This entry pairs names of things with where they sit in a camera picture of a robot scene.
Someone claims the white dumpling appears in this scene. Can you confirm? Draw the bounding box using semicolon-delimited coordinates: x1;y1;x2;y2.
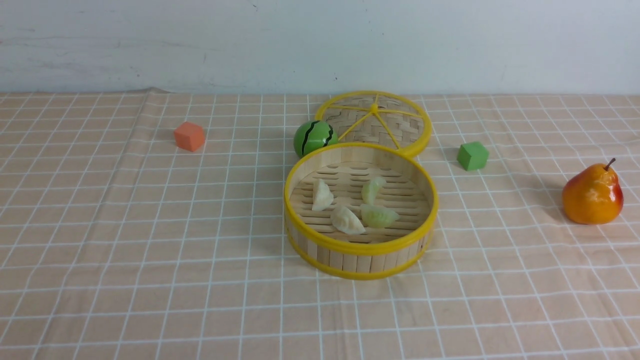
311;178;334;212
330;205;366;235

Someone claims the green dumpling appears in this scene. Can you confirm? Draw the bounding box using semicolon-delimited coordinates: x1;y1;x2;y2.
361;177;387;205
359;203;400;229

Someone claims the green foam cube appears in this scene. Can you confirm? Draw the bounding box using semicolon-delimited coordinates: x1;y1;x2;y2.
456;141;489;172

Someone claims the bamboo steamer tray yellow rim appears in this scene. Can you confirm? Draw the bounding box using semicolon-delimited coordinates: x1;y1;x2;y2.
283;142;439;280

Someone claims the bamboo steamer lid yellow rim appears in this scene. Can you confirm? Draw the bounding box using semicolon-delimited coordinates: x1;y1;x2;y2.
314;90;433;158

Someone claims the green watermelon toy ball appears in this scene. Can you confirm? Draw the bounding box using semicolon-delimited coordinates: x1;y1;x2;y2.
294;120;338;158

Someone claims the orange foam cube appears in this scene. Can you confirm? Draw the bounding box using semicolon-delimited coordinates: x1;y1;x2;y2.
173;121;206;152

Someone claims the orange yellow toy pear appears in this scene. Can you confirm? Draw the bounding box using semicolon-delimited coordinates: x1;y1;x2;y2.
561;158;624;225

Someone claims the checkered beige tablecloth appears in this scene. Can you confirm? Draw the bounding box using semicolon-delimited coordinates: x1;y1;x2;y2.
0;89;640;360

